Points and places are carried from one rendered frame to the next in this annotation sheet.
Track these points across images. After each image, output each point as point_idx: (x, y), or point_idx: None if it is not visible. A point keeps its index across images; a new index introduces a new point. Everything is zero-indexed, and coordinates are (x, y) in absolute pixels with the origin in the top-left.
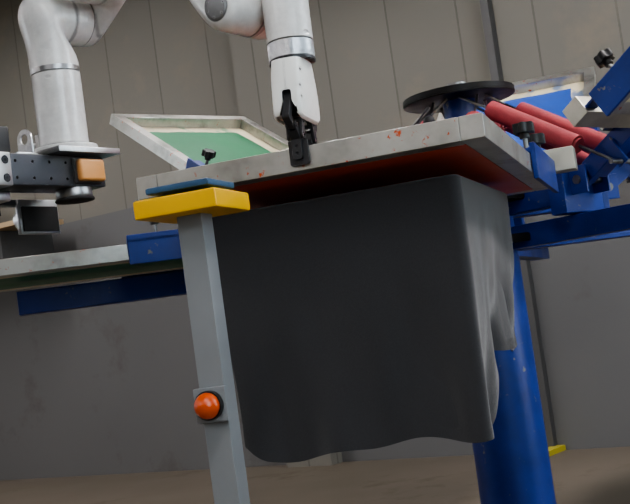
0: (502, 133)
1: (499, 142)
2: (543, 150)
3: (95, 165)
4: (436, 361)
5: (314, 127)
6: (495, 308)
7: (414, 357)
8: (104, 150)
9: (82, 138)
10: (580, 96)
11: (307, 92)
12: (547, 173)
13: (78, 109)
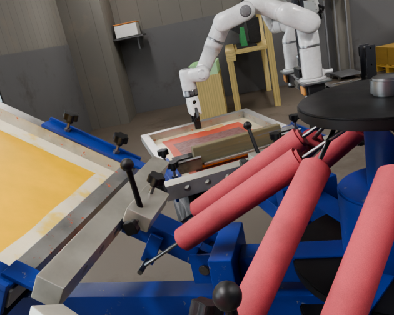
0: (146, 145)
1: (146, 147)
2: (180, 177)
3: (301, 89)
4: None
5: (194, 117)
6: (184, 207)
7: (194, 195)
8: (300, 84)
9: (303, 77)
10: (151, 157)
11: (187, 107)
12: (165, 180)
13: (301, 65)
